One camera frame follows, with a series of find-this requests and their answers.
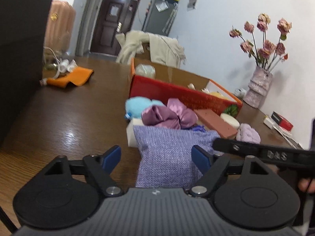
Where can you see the grey refrigerator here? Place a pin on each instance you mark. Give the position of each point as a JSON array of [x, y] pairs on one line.
[[155, 19]]

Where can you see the pale green round puff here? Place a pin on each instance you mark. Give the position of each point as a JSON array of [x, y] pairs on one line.
[[145, 71]]

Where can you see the person's right hand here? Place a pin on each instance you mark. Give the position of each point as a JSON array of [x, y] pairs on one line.
[[306, 185]]

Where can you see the paper notice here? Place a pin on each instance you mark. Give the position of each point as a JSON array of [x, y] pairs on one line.
[[114, 10]]

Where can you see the pink suitcase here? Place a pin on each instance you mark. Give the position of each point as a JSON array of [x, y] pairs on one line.
[[59, 29]]

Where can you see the brown wooden chair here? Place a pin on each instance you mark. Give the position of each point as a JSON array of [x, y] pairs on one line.
[[145, 52]]

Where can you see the brick pink sponge block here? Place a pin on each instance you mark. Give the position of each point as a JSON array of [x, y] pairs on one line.
[[214, 123]]

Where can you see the white round pad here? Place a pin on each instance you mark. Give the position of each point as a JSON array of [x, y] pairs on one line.
[[230, 121]]

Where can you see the lavender woven sachet bag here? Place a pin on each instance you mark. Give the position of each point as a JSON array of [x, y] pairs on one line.
[[165, 152]]

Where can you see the dark brown door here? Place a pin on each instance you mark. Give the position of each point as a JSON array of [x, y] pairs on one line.
[[105, 29]]

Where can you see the white foam block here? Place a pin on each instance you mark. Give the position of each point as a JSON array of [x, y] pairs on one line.
[[134, 132]]

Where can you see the beige coat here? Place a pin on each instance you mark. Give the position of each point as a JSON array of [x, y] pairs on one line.
[[160, 46]]

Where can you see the red cardboard box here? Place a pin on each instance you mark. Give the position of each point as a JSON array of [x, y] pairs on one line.
[[172, 93]]

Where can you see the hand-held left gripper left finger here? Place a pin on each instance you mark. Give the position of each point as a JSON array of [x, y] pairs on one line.
[[112, 157]]

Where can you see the dark flat panel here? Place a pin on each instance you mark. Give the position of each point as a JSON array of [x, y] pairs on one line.
[[19, 54]]

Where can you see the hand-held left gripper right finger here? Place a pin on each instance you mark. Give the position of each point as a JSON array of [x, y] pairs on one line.
[[200, 158]]

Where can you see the yellow plush item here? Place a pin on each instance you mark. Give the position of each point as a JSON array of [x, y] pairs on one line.
[[218, 95]]

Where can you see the small red box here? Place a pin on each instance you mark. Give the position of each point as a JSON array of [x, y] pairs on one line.
[[283, 123]]

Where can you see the orchid satin scrunchie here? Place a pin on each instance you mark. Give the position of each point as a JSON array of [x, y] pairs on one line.
[[183, 110]]

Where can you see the mauve satin scrunchie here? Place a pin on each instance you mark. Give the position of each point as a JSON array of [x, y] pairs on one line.
[[157, 116]]

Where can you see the lilac fuzzy knit item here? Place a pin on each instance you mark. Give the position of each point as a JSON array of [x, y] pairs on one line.
[[247, 133]]

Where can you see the pink textured vase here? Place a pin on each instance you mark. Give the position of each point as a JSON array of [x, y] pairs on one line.
[[257, 88]]

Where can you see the white charger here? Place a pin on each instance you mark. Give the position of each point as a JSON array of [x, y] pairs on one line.
[[269, 123]]

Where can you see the orange cloth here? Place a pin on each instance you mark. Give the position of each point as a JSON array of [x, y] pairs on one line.
[[73, 76]]

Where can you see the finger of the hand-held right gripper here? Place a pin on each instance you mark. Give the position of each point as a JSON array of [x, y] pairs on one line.
[[246, 151]]

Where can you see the dried pink roses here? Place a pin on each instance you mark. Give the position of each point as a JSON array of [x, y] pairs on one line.
[[268, 47]]

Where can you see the light blue plush toy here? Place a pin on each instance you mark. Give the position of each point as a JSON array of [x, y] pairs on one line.
[[137, 105]]

